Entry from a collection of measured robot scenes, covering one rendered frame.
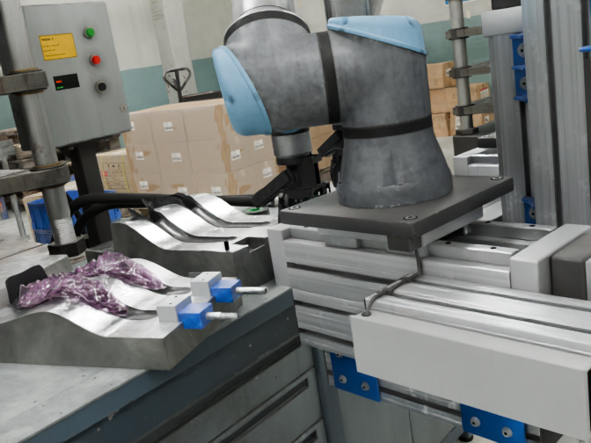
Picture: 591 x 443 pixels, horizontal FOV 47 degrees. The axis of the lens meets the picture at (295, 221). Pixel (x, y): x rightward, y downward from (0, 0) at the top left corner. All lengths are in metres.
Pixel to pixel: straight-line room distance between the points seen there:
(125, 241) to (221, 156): 3.78
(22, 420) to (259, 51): 0.61
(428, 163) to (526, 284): 0.20
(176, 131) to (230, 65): 4.75
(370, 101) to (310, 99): 0.07
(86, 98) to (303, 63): 1.38
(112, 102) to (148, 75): 7.32
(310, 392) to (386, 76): 0.87
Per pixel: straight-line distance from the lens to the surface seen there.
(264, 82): 0.84
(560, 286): 0.78
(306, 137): 1.30
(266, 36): 0.87
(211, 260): 1.36
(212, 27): 10.32
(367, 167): 0.85
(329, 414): 1.59
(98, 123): 2.17
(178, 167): 5.68
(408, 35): 0.86
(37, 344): 1.23
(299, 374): 1.50
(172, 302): 1.12
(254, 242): 1.40
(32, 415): 1.08
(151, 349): 1.09
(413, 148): 0.86
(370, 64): 0.84
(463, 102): 5.49
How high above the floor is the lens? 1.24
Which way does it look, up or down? 14 degrees down
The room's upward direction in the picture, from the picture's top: 9 degrees counter-clockwise
